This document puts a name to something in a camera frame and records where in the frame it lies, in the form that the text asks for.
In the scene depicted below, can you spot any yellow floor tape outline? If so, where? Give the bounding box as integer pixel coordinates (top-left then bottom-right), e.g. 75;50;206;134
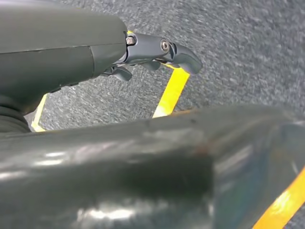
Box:
31;30;191;133

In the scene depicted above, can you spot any yellow floor tape strip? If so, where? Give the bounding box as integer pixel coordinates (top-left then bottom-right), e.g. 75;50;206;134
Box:
252;167;305;229

